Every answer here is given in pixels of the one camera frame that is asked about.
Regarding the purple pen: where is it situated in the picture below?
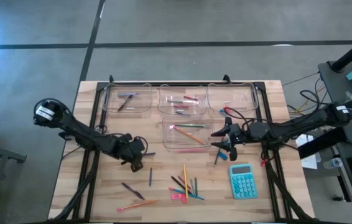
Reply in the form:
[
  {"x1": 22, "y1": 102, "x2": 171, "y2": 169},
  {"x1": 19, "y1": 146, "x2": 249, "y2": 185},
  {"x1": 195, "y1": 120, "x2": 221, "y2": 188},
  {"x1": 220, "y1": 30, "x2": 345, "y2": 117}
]
[{"x1": 121, "y1": 182, "x2": 146, "y2": 201}]

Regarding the orange pencil pink eraser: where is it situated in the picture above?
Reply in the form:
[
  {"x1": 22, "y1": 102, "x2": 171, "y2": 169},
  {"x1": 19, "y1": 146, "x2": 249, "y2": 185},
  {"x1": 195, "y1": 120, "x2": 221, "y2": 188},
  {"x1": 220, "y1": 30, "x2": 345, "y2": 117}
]
[
  {"x1": 169, "y1": 124, "x2": 207, "y2": 146},
  {"x1": 116, "y1": 198, "x2": 159, "y2": 213}
]

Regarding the green pencil pink eraser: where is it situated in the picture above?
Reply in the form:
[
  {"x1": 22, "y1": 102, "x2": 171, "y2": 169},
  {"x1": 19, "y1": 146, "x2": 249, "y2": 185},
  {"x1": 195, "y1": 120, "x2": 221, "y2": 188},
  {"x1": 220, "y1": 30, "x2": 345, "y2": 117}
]
[{"x1": 213, "y1": 141, "x2": 224, "y2": 167}]

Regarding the clear water bottle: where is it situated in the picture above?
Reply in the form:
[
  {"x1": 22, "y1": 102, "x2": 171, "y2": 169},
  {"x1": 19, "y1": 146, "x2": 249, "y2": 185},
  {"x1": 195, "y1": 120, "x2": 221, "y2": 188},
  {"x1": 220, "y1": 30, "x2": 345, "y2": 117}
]
[{"x1": 322, "y1": 157, "x2": 343, "y2": 169}]

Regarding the yellow pencil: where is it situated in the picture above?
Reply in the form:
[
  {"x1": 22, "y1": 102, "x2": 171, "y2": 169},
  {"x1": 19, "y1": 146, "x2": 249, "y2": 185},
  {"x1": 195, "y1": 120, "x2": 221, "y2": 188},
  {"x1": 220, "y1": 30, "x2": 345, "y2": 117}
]
[{"x1": 182, "y1": 164, "x2": 190, "y2": 200}]

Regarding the blue pencil pink eraser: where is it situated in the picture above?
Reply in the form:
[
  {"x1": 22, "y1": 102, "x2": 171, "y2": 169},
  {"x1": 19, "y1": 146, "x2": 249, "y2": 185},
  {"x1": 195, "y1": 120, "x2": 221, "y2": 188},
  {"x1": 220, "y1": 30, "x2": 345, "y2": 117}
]
[{"x1": 168, "y1": 186, "x2": 206, "y2": 201}]

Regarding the black aluminium frame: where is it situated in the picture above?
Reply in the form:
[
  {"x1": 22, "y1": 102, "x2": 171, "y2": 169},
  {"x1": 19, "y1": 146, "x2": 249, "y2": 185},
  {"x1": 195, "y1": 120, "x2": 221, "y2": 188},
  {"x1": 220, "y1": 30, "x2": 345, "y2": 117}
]
[{"x1": 51, "y1": 74, "x2": 312, "y2": 223}]

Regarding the dark grey desk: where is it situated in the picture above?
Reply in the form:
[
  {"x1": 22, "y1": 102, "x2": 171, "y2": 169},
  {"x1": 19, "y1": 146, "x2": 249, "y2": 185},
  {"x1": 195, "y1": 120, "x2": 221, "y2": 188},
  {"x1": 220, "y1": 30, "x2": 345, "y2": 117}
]
[{"x1": 297, "y1": 60, "x2": 352, "y2": 223}]

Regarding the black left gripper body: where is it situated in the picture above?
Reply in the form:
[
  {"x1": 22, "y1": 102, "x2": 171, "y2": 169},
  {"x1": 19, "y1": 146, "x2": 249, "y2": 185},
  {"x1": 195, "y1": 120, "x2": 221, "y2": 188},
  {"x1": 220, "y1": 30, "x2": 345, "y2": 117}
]
[{"x1": 113, "y1": 133, "x2": 148, "y2": 164}]

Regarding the white paper sheet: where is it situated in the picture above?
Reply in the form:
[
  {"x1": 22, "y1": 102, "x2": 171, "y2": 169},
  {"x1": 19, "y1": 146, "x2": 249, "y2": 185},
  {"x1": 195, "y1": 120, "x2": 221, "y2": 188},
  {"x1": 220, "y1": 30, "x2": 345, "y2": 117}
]
[{"x1": 295, "y1": 133, "x2": 318, "y2": 170}]

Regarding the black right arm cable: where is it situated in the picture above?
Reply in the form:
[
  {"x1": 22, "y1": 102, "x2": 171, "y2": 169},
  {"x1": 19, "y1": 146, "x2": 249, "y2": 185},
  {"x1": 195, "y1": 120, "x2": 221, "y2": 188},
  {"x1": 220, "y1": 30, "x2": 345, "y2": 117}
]
[{"x1": 224, "y1": 90, "x2": 320, "y2": 125}]

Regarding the clear plastic bin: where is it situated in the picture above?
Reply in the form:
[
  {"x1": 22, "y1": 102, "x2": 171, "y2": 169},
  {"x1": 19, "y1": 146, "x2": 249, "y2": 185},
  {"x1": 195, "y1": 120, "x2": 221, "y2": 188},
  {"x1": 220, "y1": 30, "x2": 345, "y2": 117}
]
[
  {"x1": 162, "y1": 114, "x2": 216, "y2": 149},
  {"x1": 103, "y1": 82, "x2": 154, "y2": 119},
  {"x1": 206, "y1": 82, "x2": 260, "y2": 113},
  {"x1": 157, "y1": 83, "x2": 208, "y2": 116}
]

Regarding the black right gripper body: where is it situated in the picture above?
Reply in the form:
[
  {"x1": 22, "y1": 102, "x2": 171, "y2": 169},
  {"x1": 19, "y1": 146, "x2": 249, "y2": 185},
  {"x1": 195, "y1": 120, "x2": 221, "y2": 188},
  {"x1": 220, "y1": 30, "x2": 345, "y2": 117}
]
[{"x1": 231, "y1": 124, "x2": 252, "y2": 146}]

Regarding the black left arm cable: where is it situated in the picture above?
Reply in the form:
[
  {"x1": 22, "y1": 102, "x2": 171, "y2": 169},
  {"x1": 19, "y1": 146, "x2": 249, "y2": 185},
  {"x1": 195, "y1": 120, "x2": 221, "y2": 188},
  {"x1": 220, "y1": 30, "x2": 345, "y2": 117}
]
[{"x1": 33, "y1": 98, "x2": 149, "y2": 156}]

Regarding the teal calculator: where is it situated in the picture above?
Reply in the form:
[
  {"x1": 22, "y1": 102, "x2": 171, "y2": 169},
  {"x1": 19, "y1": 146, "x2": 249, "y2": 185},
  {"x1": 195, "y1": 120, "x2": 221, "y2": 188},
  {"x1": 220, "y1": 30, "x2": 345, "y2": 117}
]
[{"x1": 228, "y1": 164, "x2": 258, "y2": 200}]

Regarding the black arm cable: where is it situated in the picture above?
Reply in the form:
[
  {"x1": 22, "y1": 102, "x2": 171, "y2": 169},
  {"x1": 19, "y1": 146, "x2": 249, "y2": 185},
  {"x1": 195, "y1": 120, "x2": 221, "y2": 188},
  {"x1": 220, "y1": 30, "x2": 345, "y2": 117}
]
[
  {"x1": 33, "y1": 98, "x2": 149, "y2": 156},
  {"x1": 224, "y1": 90, "x2": 320, "y2": 125}
]

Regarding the black pen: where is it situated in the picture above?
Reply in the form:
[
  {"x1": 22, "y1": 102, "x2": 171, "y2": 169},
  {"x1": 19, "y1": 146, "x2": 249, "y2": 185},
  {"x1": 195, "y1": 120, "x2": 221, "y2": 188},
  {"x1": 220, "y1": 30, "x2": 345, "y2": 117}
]
[{"x1": 116, "y1": 95, "x2": 134, "y2": 113}]

